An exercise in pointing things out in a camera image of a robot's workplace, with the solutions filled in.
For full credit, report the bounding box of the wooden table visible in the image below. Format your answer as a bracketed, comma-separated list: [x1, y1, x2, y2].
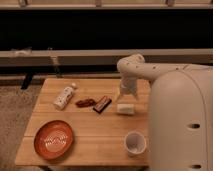
[15, 78, 150, 166]

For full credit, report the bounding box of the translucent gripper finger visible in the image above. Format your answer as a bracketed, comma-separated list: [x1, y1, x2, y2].
[133, 93, 139, 100]
[115, 92, 123, 100]

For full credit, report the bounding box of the dark chocolate bar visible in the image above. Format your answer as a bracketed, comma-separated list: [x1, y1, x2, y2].
[93, 96, 112, 114]

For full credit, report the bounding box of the white ceramic cup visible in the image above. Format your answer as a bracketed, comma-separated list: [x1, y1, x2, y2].
[124, 131, 147, 156]

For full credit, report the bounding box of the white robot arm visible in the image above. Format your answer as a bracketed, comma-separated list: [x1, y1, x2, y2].
[117, 54, 213, 171]

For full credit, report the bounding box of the grey horizontal rail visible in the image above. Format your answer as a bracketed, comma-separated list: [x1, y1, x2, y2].
[0, 48, 213, 67]

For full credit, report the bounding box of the white sponge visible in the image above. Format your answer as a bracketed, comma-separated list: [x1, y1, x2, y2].
[117, 104, 134, 115]

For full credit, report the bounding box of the white plastic bottle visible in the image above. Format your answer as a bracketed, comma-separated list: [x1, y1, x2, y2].
[53, 83, 77, 110]

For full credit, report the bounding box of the orange ceramic plate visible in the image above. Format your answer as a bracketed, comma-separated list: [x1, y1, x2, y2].
[34, 120, 74, 160]

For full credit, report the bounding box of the red-brown snack wrapper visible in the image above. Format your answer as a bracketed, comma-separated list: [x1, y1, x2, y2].
[76, 98, 96, 107]

